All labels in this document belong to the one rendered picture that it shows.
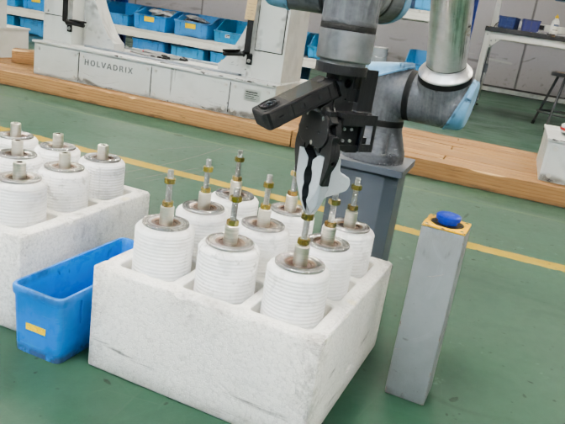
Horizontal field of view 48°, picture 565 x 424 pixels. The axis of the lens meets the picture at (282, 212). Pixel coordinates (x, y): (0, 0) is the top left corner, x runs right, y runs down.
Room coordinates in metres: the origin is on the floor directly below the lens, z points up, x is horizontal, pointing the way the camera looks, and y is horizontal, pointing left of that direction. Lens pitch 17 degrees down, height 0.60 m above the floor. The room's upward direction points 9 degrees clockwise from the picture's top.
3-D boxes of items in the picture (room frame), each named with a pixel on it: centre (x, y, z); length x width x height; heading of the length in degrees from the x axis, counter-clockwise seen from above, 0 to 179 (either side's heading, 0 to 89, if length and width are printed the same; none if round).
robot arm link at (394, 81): (1.51, -0.20, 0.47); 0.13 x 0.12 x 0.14; 65
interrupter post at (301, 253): (0.88, -0.04, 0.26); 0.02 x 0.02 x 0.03
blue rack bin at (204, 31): (6.44, 1.06, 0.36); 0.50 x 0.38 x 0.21; 163
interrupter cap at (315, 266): (0.88, -0.04, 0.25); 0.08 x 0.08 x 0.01
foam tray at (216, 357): (1.03, 0.03, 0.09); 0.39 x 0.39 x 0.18; 69
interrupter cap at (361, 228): (1.10, -0.12, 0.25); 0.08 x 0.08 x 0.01
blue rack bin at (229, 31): (6.32, 0.65, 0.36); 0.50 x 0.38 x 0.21; 161
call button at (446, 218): (0.99, -0.27, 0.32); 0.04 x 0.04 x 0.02
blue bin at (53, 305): (1.05, 0.32, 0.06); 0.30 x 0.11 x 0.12; 159
